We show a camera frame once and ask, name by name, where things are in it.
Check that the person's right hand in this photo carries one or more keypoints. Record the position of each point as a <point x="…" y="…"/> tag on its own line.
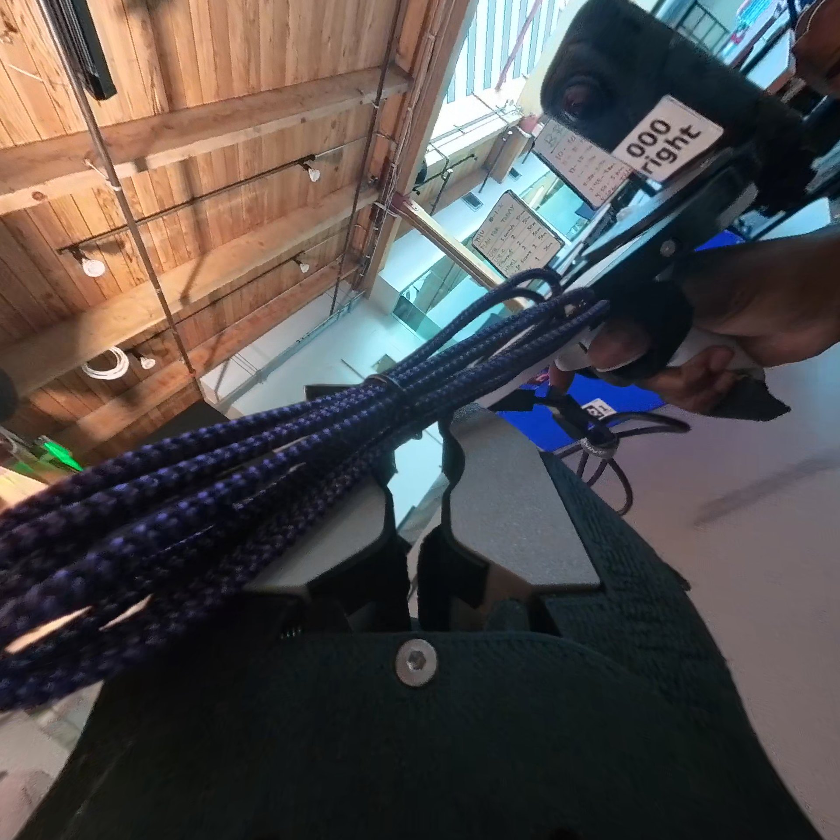
<point x="774" y="302"/>

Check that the small handwritten whiteboard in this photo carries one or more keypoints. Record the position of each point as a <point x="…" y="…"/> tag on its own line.
<point x="518" y="233"/>

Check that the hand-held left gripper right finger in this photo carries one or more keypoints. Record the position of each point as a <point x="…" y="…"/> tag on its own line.
<point x="518" y="512"/>

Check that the large handwritten whiteboard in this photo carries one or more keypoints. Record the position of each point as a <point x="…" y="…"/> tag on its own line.
<point x="577" y="170"/>

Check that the black ceiling fixture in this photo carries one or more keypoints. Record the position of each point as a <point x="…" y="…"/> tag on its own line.
<point x="85" y="46"/>

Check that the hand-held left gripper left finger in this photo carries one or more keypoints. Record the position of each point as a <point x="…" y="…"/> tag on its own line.
<point x="341" y="544"/>

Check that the metal ceiling pole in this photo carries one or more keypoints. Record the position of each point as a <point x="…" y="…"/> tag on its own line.
<point x="148" y="262"/>

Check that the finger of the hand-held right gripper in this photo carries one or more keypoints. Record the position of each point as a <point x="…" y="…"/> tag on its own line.
<point x="610" y="269"/>

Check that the white track spotlight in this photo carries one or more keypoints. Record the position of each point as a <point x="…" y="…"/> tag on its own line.
<point x="88" y="264"/>
<point x="312" y="172"/>
<point x="145" y="361"/>
<point x="300" y="264"/>

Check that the green lit device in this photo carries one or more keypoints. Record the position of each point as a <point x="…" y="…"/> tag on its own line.
<point x="59" y="454"/>

